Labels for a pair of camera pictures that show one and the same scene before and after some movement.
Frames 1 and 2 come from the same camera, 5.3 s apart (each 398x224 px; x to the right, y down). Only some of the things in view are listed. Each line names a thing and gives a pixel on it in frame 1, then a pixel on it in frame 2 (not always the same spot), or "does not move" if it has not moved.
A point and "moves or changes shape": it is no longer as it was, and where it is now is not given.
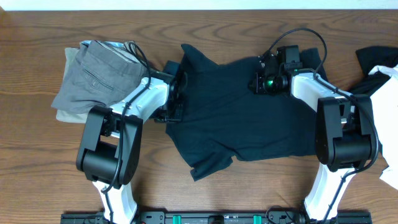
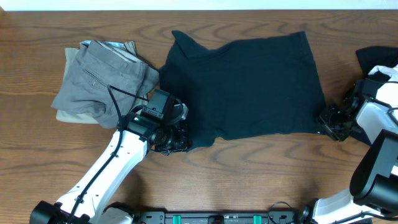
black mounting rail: [219, 218] does not move
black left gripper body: [171, 112] -> [173, 138]
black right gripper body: [267, 84] -> [338, 125]
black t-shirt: [225, 119] moves or changes shape
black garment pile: [370, 58] does not move
